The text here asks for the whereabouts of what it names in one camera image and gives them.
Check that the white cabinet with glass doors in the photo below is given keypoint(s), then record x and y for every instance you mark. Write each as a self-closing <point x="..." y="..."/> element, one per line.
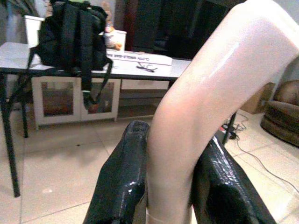
<point x="77" y="98"/>

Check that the plush toy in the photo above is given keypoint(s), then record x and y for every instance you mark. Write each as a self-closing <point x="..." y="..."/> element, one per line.
<point x="112" y="35"/>

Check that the black power strip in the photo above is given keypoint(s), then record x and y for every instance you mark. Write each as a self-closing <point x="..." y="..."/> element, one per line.
<point x="230" y="130"/>

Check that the flat white printed box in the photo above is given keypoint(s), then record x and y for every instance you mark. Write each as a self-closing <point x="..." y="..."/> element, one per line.
<point x="140" y="59"/>

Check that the grey table with black legs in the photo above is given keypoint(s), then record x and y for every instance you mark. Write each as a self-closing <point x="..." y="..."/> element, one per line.
<point x="130" y="67"/>

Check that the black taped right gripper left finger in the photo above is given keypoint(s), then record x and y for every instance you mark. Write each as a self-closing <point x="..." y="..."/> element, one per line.
<point x="121" y="177"/>

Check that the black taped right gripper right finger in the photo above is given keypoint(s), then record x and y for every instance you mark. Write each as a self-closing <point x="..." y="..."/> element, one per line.
<point x="224" y="186"/>

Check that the brown upholstered armchair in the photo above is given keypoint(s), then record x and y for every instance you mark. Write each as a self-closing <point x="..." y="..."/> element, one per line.
<point x="283" y="112"/>

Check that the cardboard box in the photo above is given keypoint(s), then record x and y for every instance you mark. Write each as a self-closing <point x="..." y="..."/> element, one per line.
<point x="258" y="99"/>

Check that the black eyeglasses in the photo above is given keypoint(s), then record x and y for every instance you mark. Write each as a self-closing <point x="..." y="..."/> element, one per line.
<point x="146" y="67"/>

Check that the black backpack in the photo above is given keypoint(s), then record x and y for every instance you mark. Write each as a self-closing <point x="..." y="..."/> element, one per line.
<point x="72" y="37"/>

